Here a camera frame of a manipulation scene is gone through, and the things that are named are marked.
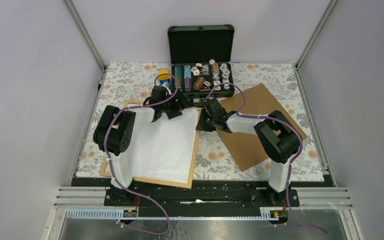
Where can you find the black poker chip case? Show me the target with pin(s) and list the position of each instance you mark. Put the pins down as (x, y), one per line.
(200, 56)

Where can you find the floral patterned table cloth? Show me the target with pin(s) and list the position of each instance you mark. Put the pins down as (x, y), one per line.
(134, 81)

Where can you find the blue toy block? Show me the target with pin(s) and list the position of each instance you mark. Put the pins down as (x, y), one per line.
(166, 83)

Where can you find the light wooden picture frame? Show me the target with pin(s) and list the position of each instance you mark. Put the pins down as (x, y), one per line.
(192, 155)

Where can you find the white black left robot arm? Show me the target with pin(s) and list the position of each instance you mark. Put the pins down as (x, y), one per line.
(113, 134)

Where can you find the yellow toy block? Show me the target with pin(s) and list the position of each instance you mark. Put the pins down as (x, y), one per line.
(164, 75)

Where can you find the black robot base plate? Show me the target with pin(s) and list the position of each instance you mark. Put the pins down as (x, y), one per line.
(206, 198)

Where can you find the mountain sunset photo print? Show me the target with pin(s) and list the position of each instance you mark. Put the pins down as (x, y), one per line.
(165, 149)

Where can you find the brown frame backing board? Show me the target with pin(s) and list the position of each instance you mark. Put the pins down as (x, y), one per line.
(246, 149)

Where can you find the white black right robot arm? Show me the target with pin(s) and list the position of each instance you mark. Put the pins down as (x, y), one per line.
(280, 140)

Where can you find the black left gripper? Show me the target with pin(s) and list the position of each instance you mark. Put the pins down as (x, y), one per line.
(181, 103)

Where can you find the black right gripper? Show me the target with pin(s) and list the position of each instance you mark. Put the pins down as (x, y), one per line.
(202, 125)

